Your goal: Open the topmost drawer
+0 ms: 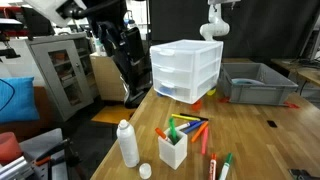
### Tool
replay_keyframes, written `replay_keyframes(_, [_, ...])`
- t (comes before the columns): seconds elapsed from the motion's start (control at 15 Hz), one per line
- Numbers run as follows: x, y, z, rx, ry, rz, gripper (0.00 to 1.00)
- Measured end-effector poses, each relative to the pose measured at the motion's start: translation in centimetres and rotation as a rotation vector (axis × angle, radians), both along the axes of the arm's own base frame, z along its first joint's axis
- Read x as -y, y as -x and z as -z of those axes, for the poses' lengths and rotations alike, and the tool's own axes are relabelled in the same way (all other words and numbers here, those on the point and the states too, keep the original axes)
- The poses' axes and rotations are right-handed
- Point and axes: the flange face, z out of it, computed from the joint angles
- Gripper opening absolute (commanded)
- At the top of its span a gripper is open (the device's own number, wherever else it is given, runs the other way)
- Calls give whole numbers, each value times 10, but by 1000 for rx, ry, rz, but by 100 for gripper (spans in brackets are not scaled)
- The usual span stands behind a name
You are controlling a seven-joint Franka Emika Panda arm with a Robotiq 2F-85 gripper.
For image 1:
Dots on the white spray bottle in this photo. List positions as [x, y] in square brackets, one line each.
[128, 144]

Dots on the white square pen holder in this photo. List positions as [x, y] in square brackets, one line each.
[173, 155]

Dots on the red expo marker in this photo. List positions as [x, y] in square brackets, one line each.
[212, 167]

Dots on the small black tape patch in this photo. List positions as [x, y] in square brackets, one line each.
[271, 123]

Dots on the grey plastic crate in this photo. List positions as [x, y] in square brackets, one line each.
[254, 83]

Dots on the orange marker in holder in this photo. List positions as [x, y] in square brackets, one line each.
[163, 135]

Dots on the yellow marker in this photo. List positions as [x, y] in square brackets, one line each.
[185, 117]

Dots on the black marker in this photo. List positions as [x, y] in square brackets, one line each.
[193, 116]

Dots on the green expo marker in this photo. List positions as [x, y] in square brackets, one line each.
[225, 168]

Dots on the blue cushion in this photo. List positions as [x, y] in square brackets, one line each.
[17, 102]

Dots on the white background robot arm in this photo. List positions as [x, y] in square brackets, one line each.
[216, 26]

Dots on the white middle drawer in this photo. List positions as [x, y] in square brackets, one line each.
[173, 76]

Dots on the red cup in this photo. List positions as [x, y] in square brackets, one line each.
[9, 148]

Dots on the white bottom drawer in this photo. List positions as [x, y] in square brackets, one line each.
[175, 92]

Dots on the pink marker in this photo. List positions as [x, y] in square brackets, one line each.
[204, 141]

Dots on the white blue marker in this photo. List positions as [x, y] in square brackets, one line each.
[186, 125]

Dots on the white main robot arm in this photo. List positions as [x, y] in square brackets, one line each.
[53, 10]

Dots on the grey metal cabinet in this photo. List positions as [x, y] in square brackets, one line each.
[65, 65]

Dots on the white topmost drawer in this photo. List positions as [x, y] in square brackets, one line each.
[181, 60]

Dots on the white plastic drawer unit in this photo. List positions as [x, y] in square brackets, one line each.
[206, 64]

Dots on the green marker in holder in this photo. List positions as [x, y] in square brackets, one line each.
[172, 130]

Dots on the clear bottle cap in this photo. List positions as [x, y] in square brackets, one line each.
[145, 171]

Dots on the orange marker on table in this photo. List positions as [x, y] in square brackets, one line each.
[199, 131]

